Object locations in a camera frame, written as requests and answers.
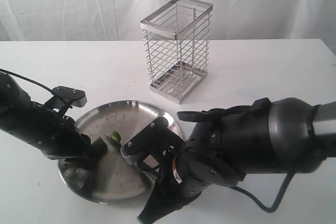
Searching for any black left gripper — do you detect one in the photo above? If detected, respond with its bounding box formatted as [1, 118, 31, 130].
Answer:
[28, 103, 99, 170]

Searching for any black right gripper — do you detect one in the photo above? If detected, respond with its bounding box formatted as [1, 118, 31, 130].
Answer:
[136, 140, 226, 224]

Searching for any green chili pepper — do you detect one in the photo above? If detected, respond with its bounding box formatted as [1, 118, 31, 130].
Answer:
[90, 137, 108, 159]

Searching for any black-handled kitchen knife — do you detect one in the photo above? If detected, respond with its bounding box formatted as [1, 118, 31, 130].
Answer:
[104, 135, 122, 149]

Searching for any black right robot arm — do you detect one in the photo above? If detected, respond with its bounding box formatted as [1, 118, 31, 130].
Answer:
[137, 98, 335, 223]

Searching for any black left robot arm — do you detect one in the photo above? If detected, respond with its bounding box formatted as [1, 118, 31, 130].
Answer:
[1, 73, 104, 169]

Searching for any cut cucumber slice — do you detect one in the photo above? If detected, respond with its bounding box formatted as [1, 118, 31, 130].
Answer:
[110, 131, 121, 143]

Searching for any round stainless steel plate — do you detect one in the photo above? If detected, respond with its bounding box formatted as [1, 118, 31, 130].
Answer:
[58, 100, 183, 204]

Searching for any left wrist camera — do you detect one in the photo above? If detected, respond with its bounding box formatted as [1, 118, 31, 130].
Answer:
[45, 86, 87, 109]

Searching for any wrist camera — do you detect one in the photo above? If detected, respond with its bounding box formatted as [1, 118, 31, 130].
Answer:
[120, 117, 184, 165]
[45, 86, 87, 109]

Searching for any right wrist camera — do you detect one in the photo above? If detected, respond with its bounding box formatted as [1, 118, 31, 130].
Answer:
[120, 117, 184, 165]

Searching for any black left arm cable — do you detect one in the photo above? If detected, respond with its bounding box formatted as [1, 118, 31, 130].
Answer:
[0, 69, 71, 109]

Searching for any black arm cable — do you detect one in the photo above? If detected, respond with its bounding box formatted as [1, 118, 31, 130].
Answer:
[0, 69, 71, 109]
[230, 155, 336, 206]

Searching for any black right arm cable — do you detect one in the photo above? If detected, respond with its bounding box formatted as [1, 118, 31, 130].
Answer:
[230, 155, 336, 206]

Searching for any chrome wire utensil holder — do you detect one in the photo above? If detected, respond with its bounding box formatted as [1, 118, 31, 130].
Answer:
[140, 0, 213, 104]

